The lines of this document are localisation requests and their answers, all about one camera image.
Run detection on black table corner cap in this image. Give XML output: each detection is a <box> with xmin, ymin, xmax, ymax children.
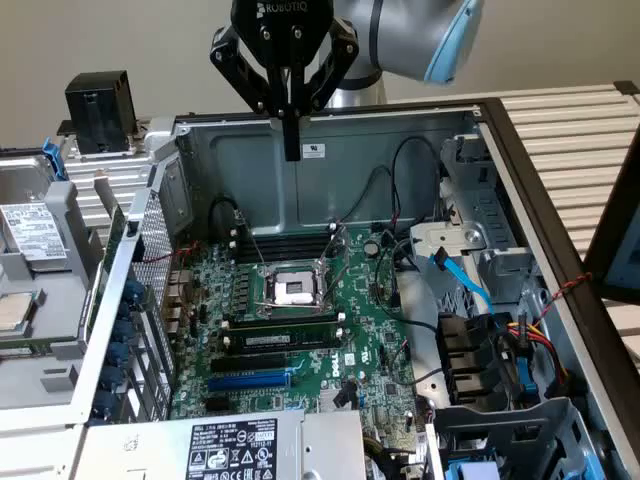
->
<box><xmin>613</xmin><ymin>79</ymin><xmax>640</xmax><ymax>107</ymax></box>

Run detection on metal socket cover frame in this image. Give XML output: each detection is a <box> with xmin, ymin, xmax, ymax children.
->
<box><xmin>317</xmin><ymin>223</ymin><xmax>352</xmax><ymax>284</ymax></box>

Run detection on dark framed monitor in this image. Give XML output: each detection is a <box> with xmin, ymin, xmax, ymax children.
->
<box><xmin>581</xmin><ymin>133</ymin><xmax>640</xmax><ymax>305</ymax></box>

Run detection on blue SATA wire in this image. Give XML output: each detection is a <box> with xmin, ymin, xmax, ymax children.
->
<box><xmin>428</xmin><ymin>246</ymin><xmax>497</xmax><ymax>316</ymax></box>

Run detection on open grey PC case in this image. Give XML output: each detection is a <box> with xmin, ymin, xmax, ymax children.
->
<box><xmin>69</xmin><ymin>97</ymin><xmax>640</xmax><ymax>480</ymax></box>

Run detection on silver CPU socket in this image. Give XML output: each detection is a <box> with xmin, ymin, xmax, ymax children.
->
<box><xmin>255</xmin><ymin>260</ymin><xmax>335</xmax><ymax>317</ymax></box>

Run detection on long black expansion slot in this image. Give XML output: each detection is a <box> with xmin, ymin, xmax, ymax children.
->
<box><xmin>208</xmin><ymin>351</ymin><xmax>290</xmax><ymax>375</ymax></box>

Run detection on grey parts rack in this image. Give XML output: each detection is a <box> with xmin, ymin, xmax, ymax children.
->
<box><xmin>0</xmin><ymin>114</ymin><xmax>132</xmax><ymax>426</ymax></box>

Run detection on black looped wire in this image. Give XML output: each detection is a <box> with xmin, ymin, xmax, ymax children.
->
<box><xmin>390</xmin><ymin>134</ymin><xmax>444</xmax><ymax>224</ymax></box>
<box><xmin>342</xmin><ymin>165</ymin><xmax>396</xmax><ymax>224</ymax></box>
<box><xmin>206</xmin><ymin>196</ymin><xmax>242</xmax><ymax>244</ymax></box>

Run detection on silver drive latch plate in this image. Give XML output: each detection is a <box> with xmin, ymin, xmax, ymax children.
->
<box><xmin>408</xmin><ymin>222</ymin><xmax>487</xmax><ymax>264</ymax></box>

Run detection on yellow purple wire bundle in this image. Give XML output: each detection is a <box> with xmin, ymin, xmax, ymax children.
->
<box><xmin>363</xmin><ymin>435</ymin><xmax>404</xmax><ymax>464</ymax></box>

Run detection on silver power supply with label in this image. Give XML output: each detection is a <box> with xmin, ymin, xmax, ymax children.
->
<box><xmin>74</xmin><ymin>408</ymin><xmax>370</xmax><ymax>480</ymax></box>

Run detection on grey metal drive cage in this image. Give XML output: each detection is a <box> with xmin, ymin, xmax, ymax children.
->
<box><xmin>438</xmin><ymin>132</ymin><xmax>544</xmax><ymax>314</ymax></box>

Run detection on silver network port block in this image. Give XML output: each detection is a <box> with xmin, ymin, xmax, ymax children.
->
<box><xmin>167</xmin><ymin>269</ymin><xmax>194</xmax><ymax>306</ymax></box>

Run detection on green loose RAM stick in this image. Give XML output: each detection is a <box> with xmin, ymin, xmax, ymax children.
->
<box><xmin>0</xmin><ymin>337</ymin><xmax>87</xmax><ymax>354</ymax></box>

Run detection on black box-shaped cooler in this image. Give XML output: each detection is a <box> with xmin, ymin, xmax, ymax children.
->
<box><xmin>56</xmin><ymin>69</ymin><xmax>144</xmax><ymax>162</ymax></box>

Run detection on yellow red power wires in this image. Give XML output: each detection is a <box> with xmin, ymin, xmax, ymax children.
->
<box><xmin>503</xmin><ymin>319</ymin><xmax>572</xmax><ymax>387</ymax></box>

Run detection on black wire plug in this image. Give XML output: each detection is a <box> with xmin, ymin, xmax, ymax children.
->
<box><xmin>331</xmin><ymin>380</ymin><xmax>360</xmax><ymax>410</ymax></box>

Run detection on silver USB port block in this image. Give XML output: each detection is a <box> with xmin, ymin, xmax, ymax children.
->
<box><xmin>164</xmin><ymin>304</ymin><xmax>189</xmax><ymax>336</ymax></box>

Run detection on grey metal disk bay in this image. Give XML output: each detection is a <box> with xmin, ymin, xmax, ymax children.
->
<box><xmin>430</xmin><ymin>397</ymin><xmax>604</xmax><ymax>480</ymax></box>

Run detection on silver CPU chip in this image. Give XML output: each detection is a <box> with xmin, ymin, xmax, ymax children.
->
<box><xmin>0</xmin><ymin>292</ymin><xmax>39</xmax><ymax>335</ymax></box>

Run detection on green Dell motherboard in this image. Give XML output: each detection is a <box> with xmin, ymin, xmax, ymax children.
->
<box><xmin>167</xmin><ymin>227</ymin><xmax>434</xmax><ymax>454</ymax></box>

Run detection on empty black RAM slot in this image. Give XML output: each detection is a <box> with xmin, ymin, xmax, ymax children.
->
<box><xmin>235</xmin><ymin>253</ymin><xmax>329</xmax><ymax>264</ymax></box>
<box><xmin>234</xmin><ymin>233</ymin><xmax>332</xmax><ymax>243</ymax></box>
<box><xmin>234</xmin><ymin>247</ymin><xmax>331</xmax><ymax>257</ymax></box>
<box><xmin>222</xmin><ymin>310</ymin><xmax>347</xmax><ymax>332</ymax></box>
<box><xmin>234</xmin><ymin>240</ymin><xmax>332</xmax><ymax>250</ymax></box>

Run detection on red black twisted wire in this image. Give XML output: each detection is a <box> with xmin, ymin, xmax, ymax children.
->
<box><xmin>535</xmin><ymin>271</ymin><xmax>595</xmax><ymax>322</ymax></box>
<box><xmin>141</xmin><ymin>241</ymin><xmax>202</xmax><ymax>265</ymax></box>

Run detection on silver hard disk with label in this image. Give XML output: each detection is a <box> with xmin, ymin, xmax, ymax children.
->
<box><xmin>0</xmin><ymin>153</ymin><xmax>70</xmax><ymax>264</ymax></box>

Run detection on blue disk carrier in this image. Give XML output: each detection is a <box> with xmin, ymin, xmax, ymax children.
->
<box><xmin>42</xmin><ymin>138</ymin><xmax>70</xmax><ymax>182</ymax></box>

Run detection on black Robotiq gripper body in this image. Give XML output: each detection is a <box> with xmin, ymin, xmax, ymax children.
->
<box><xmin>229</xmin><ymin>0</ymin><xmax>336</xmax><ymax>69</ymax></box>

